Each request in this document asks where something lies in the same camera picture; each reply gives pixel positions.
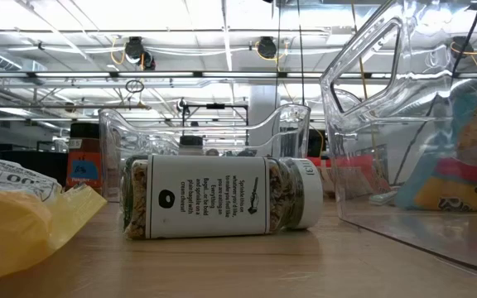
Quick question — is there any orange label spice jar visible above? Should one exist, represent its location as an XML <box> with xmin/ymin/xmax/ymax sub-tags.
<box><xmin>65</xmin><ymin>122</ymin><xmax>104</xmax><ymax>192</ymax></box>

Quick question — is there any clear plastic bin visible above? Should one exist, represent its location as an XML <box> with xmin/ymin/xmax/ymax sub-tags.
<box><xmin>320</xmin><ymin>0</ymin><xmax>477</xmax><ymax>277</ymax></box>
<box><xmin>97</xmin><ymin>103</ymin><xmax>312</xmax><ymax>204</ymax></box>

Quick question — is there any everything bagel seasoning jar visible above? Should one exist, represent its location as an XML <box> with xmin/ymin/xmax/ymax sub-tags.
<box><xmin>123</xmin><ymin>154</ymin><xmax>325</xmax><ymax>241</ymax></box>

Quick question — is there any green spice jar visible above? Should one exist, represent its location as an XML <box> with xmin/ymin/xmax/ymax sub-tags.
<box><xmin>118</xmin><ymin>154</ymin><xmax>151</xmax><ymax>231</ymax></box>

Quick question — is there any black desk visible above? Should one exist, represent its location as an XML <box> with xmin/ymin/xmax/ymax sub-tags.
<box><xmin>0</xmin><ymin>142</ymin><xmax>70</xmax><ymax>187</ymax></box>

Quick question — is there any blue ramen packet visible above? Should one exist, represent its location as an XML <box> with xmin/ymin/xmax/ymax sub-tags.
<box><xmin>394</xmin><ymin>93</ymin><xmax>477</xmax><ymax>213</ymax></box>

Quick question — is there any yellow ramen packet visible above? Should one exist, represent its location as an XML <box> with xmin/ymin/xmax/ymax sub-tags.
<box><xmin>0</xmin><ymin>151</ymin><xmax>108</xmax><ymax>287</ymax></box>

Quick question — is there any black metal rig frame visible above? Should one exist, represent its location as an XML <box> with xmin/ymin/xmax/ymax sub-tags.
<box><xmin>181</xmin><ymin>102</ymin><xmax>250</xmax><ymax>147</ymax></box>

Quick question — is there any black ceiling cord reel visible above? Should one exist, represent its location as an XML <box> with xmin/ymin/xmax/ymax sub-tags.
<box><xmin>449</xmin><ymin>36</ymin><xmax>476</xmax><ymax>55</ymax></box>
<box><xmin>256</xmin><ymin>36</ymin><xmax>279</xmax><ymax>60</ymax></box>
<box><xmin>123</xmin><ymin>36</ymin><xmax>157</xmax><ymax>71</ymax></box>

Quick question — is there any black hanging cable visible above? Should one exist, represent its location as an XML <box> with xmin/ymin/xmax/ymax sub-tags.
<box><xmin>273</xmin><ymin>0</ymin><xmax>283</xmax><ymax>111</ymax></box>
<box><xmin>296</xmin><ymin>0</ymin><xmax>306</xmax><ymax>107</ymax></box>

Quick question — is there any yellow hanging cable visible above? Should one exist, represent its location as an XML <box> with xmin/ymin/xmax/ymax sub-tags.
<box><xmin>349</xmin><ymin>0</ymin><xmax>370</xmax><ymax>103</ymax></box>

